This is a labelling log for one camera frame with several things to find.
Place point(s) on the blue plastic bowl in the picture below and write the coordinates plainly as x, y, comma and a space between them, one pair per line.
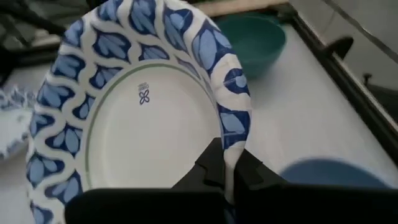
332, 174

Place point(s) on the blue leaf pattern paper bowl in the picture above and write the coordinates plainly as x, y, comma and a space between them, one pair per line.
12, 124
149, 130

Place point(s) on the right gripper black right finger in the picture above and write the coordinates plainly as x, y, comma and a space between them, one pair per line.
311, 205

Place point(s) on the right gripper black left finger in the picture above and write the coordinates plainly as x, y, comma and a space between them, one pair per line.
155, 208

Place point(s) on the black frame clamp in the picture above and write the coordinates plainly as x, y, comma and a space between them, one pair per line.
340, 46

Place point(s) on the black metal table frame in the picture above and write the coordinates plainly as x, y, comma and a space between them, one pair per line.
357, 97

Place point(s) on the teal plastic bowl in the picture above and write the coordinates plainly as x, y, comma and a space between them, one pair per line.
258, 43

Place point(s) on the wooden table board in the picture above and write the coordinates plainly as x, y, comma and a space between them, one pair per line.
236, 7

